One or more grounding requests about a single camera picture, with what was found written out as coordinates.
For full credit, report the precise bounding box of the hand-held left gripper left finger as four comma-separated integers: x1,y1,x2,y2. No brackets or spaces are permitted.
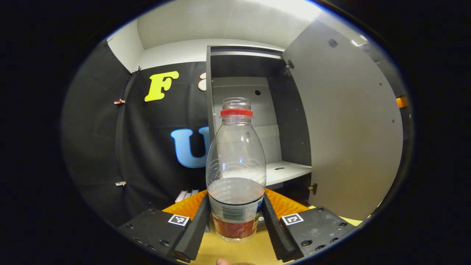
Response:
117,189,211,263

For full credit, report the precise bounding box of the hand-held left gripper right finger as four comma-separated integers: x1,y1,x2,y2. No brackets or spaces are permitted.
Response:
261,188,357,263

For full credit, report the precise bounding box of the beige cabinet door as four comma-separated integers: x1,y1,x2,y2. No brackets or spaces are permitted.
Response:
281,19,403,221

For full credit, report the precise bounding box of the clear plastic bottle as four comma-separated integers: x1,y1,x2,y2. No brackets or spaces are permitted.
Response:
205,98,267,243

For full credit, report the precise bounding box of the dark grey cabinet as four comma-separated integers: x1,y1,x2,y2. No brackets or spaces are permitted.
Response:
205,45,313,206

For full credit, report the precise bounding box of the white cabinet shelf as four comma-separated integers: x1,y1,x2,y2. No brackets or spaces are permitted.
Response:
265,160,312,186

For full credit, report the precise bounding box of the black backdrop cloth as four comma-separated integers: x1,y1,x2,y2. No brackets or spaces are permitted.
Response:
61,37,411,227

